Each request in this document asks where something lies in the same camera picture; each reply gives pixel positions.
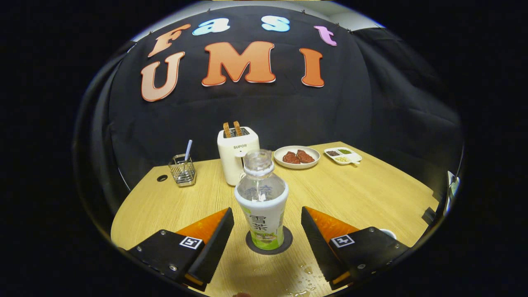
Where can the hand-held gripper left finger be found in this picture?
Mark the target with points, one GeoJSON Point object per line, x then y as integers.
{"type": "Point", "coordinates": [214, 247]}

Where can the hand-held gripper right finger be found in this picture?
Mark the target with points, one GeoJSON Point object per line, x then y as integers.
{"type": "Point", "coordinates": [321, 249]}

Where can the dark brown round coaster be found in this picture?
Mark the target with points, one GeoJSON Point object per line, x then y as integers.
{"type": "Point", "coordinates": [287, 241]}

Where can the clear plastic juice bottle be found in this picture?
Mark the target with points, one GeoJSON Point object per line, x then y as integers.
{"type": "Point", "coordinates": [264, 218]}

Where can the white cup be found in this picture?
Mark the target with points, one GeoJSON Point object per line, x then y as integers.
{"type": "Point", "coordinates": [390, 234]}

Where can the wooden table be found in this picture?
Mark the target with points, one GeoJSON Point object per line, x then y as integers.
{"type": "Point", "coordinates": [363, 194]}

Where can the white round plate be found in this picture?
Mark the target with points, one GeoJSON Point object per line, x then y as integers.
{"type": "Point", "coordinates": [297, 166]}

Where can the white toaster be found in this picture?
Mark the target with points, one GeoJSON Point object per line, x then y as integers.
{"type": "Point", "coordinates": [233, 161]}

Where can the red meat piece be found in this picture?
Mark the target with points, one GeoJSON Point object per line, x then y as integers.
{"type": "Point", "coordinates": [306, 156]}
{"type": "Point", "coordinates": [290, 158]}

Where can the white divided dish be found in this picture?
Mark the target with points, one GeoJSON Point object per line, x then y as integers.
{"type": "Point", "coordinates": [350, 159]}

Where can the striped straw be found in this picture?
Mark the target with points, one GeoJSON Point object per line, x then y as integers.
{"type": "Point", "coordinates": [188, 148]}

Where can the brown toast slice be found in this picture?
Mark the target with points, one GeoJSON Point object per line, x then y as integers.
{"type": "Point", "coordinates": [238, 128]}
{"type": "Point", "coordinates": [227, 130]}

